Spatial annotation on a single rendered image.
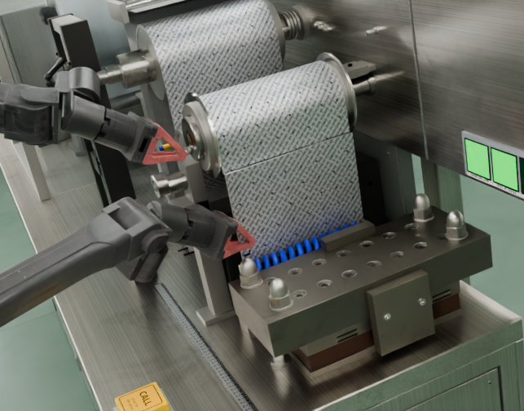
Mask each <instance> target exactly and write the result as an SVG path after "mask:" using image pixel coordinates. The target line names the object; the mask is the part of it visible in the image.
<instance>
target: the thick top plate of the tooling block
mask: <svg viewBox="0 0 524 411"><path fill-rule="evenodd" d="M431 210H432V213H433V214H434V218H433V219H431V220H430V221H427V222H416V221H414V220H413V218H412V216H413V215H414V213H411V214H408V215H405V216H403V217H401V218H398V219H395V220H392V221H390V222H388V223H384V224H382V225H380V226H377V227H375V231H376V234H373V235H371V236H367V237H365V238H363V239H361V240H358V241H355V242H352V243H350V244H348V245H344V246H342V247H339V248H337V249H335V250H331V251H329V252H327V251H326V250H324V249H322V248H319V249H317V250H313V251H311V252H309V253H306V254H303V255H300V256H297V257H296V258H293V259H290V260H287V261H285V262H282V263H279V264H276V265H274V266H272V267H269V268H266V269H263V270H261V271H259V272H260V276H261V278H262V281H263V282H262V284H261V285H260V286H258V287H257V288H254V289H243V288H242V287H241V286H240V282H241V281H240V279H238V280H235V281H232V282H229V283H228V284H229V288H230V291H231V297H232V301H233V305H234V308H235V312H236V315H237V316H238V317H239V318H240V319H241V320H242V321H243V322H244V324H245V325H246V326H247V327H248V328H249V329H250V330H251V332H252V333H253V334H254V335H255V336H256V337H257V339H258V340H259V341H260V342H261V343H262V345H263V346H264V347H265V348H266V349H267V350H268V351H269V352H270V353H271V354H272V355H273V356H274V358H276V357H278V356H282V355H283V354H286V353H288V352H291V351H293V350H296V349H298V348H299V347H303V346H305V345H307V344H309V343H312V342H315V341H317V340H319V339H321V338H325V337H327V336H329V335H331V334H334V333H336V332H338V331H341V330H343V329H346V328H348V327H351V326H352V325H356V324H358V323H360V322H362V321H364V320H367V319H369V318H370V313H369V308H368V298H367V293H366V291H367V290H369V289H372V288H375V287H377V286H379V285H383V284H385V283H387V282H389V281H392V280H395V279H397V278H399V277H401V276H405V275H407V274H409V273H411V272H414V271H417V270H419V269H422V270H423V271H425V272H427V273H428V277H429V289H430V293H432V292H434V291H436V290H438V289H441V288H443V287H446V286H448V285H451V284H453V283H455V282H457V281H461V280H463V279H464V278H467V277H469V276H472V275H474V274H477V273H479V272H482V271H484V270H487V269H488V268H490V267H493V262H492V252H491V235H490V234H488V233H486V232H484V231H482V230H480V229H478V228H476V227H475V226H473V225H471V224H469V223H466V222H465V226H466V231H467V232H468V234H469V235H468V236H467V237H466V238H465V239H463V240H460V241H451V240H448V239H447V238H446V237H445V234H446V233H447V228H446V223H447V215H448V213H447V212H445V211H443V210H440V209H439V208H437V207H435V206H433V205H432V206H431ZM275 278H280V279H282V280H283V281H284V282H285V283H286V285H287V288H288V289H289V290H290V294H291V299H292V300H293V306H292V307H291V308H289V309H288V310H286V311H282V312H275V311H272V310H271V309H270V299H269V296H270V283H271V282H272V281H273V280H274V279H275Z"/></svg>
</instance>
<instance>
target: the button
mask: <svg viewBox="0 0 524 411"><path fill-rule="evenodd" d="M115 402H116V405H117V409H118V411H170V407H169V404H168V402H167V401H166V399H165V397H164V395H163V394H162V392H161V389H160V388H159V387H158V385H157V383H156V382H153V383H150V384H148V385H146V386H144V387H140V388H139V389H136V390H134V391H131V392H128V393H126V394H124V395H122V396H118V397H117V398H115Z"/></svg>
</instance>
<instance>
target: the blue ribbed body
mask: <svg viewBox="0 0 524 411"><path fill-rule="evenodd" d="M311 243H312V244H311ZM311 243H310V242H309V241H308V240H307V239H305V240H304V241H303V245H304V247H302V245H301V243H299V242H297V243H296V244H295V250H294V248H293V247H292V246H291V245H289V246H288V247H287V252H288V253H286V252H285V250H284V249H279V256H277V254H276V252H271V259H269V258H268V256H267V255H265V254H264V255H263V256H262V263H261V262H260V260H259V259H258V258H255V259H254V260H253V261H254V262H255V263H256V266H257V268H258V269H259V271H261V270H263V269H266V268H269V267H272V266H274V265H276V264H279V263H282V262H285V261H287V260H290V259H293V258H296V257H297V256H300V255H303V254H306V253H309V252H311V251H313V250H317V249H319V248H321V245H320V241H319V240H318V238H317V237H316V236H313V237H312V238H311Z"/></svg>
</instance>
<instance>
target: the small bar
mask: <svg viewBox="0 0 524 411"><path fill-rule="evenodd" d="M373 234H376V231H375V225H374V224H373V223H371V222H369V221H368V220H367V221H364V222H362V223H358V224H355V225H354V226H351V227H348V228H345V229H342V230H340V231H338V232H334V233H332V234H329V235H327V236H323V237H321V238H320V239H319V241H320V245H321V248H322V249H324V250H326V251H327V252H329V251H331V250H335V249H337V248H339V247H342V246H344V245H348V244H350V243H352V242H355V241H358V240H361V239H363V238H365V237H367V236H371V235H373Z"/></svg>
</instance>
